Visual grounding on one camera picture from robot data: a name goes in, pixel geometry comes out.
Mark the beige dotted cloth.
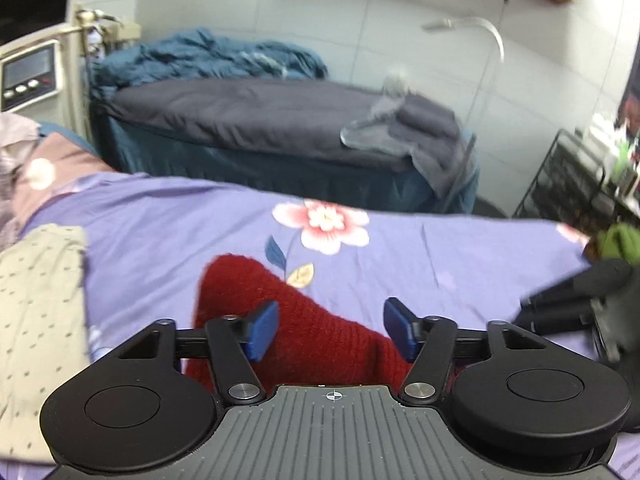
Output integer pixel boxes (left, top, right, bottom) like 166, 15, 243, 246
0, 224, 94, 462

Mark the blue quilt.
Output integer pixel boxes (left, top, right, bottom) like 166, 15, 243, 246
92, 27, 329, 97

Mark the white appliance with display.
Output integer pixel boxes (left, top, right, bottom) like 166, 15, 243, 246
0, 40, 66, 114

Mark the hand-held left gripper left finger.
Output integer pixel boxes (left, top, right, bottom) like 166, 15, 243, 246
117, 301, 280, 406

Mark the grey folded blanket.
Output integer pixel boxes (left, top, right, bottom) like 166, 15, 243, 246
340, 89, 477, 199

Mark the purple printed bed sheet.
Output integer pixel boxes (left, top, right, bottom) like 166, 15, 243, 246
0, 127, 640, 480

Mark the silver floor lamp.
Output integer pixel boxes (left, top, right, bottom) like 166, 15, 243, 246
420, 15, 506, 211

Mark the black wire rack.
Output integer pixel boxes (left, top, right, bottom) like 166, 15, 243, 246
512, 127, 640, 267

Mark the white framed monitor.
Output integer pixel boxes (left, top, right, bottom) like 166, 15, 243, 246
0, 0, 82, 47

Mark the green clothing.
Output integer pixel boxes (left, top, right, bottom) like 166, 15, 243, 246
596, 222, 640, 262

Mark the dark massage bed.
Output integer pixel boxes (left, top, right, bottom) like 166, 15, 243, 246
92, 102, 479, 214

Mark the grey bed cover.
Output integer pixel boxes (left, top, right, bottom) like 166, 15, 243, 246
100, 77, 453, 172

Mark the pile of pale clothes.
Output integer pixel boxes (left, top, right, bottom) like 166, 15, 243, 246
0, 111, 117, 243

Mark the red knit sweater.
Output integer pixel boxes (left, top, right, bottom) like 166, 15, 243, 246
184, 253, 463, 396

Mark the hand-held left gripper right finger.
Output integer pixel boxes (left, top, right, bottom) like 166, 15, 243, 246
383, 297, 549, 406

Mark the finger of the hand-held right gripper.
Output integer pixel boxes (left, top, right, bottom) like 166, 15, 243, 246
520, 280, 596, 312
514, 307, 597, 335

